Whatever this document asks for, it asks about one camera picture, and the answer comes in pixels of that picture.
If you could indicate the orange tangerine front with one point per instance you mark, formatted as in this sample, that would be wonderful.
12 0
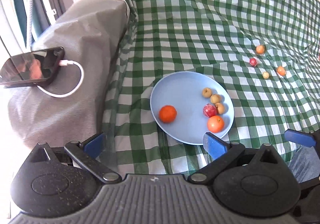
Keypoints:
167 114

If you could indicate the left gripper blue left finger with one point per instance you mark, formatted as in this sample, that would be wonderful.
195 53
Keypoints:
85 155

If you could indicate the grey curtain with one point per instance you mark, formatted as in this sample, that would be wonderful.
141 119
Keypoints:
23 21

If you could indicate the tan longan fruit in plate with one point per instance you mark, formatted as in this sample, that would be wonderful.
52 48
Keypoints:
215 98

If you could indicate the blue round plate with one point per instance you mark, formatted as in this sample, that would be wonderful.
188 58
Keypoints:
183 91

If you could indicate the black smartphone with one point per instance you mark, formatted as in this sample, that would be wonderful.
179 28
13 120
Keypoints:
38 68

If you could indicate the tan longan fruit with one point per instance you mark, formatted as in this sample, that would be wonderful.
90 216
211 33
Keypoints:
266 75
215 98
207 92

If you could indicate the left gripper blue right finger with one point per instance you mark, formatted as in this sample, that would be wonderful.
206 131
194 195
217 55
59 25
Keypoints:
224 156

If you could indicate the red lychee fruit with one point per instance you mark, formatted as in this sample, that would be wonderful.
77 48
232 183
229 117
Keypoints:
209 110
253 62

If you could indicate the grey sofa armrest cover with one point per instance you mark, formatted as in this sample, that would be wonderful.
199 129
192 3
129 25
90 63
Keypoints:
71 107

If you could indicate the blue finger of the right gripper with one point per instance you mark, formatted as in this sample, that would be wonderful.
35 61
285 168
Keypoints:
301 138

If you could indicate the red lychee fruit far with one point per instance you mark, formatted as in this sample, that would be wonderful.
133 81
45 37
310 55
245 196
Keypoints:
253 62

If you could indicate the green white checkered cloth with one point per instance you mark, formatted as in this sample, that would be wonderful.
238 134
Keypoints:
216 38

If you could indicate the red lychee fruit front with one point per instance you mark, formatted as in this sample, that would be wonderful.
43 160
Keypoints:
209 110

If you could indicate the small orange fruit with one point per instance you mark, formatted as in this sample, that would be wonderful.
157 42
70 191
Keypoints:
215 124
260 49
281 70

